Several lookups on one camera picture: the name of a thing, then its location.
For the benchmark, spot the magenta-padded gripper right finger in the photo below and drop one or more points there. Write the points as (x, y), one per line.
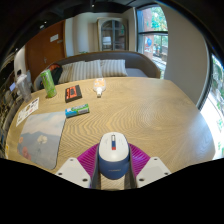
(153, 170)

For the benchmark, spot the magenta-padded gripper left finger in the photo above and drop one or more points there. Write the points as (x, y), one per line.
(71, 170)

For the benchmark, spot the white and blue computer mouse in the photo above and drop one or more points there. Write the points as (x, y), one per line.
(113, 160)

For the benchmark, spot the pale landscape print mouse pad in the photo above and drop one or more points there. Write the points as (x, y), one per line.
(41, 136)

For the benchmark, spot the small green and white pack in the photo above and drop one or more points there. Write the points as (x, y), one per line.
(77, 110)

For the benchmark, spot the white sticker sheet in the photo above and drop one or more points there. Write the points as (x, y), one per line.
(28, 111)

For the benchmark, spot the black and orange flat box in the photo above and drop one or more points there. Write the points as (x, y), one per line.
(73, 93)

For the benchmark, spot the white and orange tube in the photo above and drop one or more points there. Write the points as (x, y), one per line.
(99, 86)

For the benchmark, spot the green drink can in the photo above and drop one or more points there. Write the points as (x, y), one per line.
(49, 84)

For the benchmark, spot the clear plastic cup with lid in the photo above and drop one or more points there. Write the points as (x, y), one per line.
(24, 89)

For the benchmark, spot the striped cushion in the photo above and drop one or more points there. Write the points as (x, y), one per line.
(66, 73)
(86, 70)
(114, 67)

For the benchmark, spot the black and orange backpack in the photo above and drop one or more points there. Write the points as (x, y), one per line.
(56, 73)

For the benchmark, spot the grey curved sofa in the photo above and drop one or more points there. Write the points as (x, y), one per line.
(140, 63)

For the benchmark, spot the brown wooden door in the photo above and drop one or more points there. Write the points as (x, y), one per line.
(45, 50)

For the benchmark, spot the glass door cabinet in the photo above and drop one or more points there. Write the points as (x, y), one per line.
(113, 33)

